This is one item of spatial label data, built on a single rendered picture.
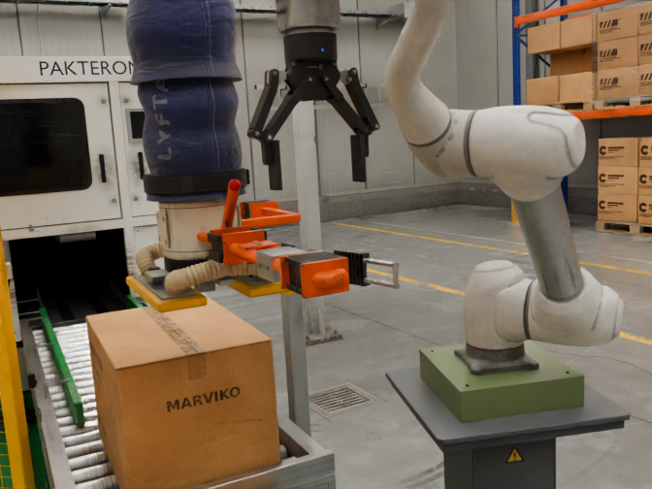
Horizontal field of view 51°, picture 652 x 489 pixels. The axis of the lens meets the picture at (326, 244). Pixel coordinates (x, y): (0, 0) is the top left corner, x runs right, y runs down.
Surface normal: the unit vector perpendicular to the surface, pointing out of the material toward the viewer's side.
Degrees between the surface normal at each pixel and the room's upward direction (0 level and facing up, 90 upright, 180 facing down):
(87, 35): 90
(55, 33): 90
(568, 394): 90
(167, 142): 73
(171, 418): 90
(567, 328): 129
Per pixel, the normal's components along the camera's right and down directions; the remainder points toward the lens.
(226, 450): 0.44, 0.11
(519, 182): -0.26, 0.85
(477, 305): -0.68, 0.12
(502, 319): -0.47, 0.18
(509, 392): 0.17, 0.14
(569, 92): -0.89, 0.16
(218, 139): 0.66, -0.17
